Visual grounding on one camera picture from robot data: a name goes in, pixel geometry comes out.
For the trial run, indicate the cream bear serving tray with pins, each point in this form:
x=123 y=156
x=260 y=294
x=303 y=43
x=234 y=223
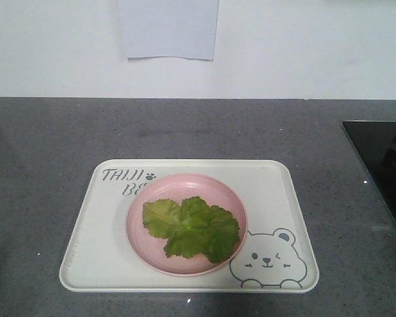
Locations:
x=276 y=257

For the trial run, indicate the white paper sheet on wall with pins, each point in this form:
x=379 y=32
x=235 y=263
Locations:
x=184 y=29

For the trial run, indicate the pink round plate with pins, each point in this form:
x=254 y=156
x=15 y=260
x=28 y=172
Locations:
x=177 y=187

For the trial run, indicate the black glass cooktop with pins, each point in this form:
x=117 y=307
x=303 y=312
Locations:
x=375 y=142

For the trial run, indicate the green lettuce leaf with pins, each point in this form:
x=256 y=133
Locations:
x=192 y=227

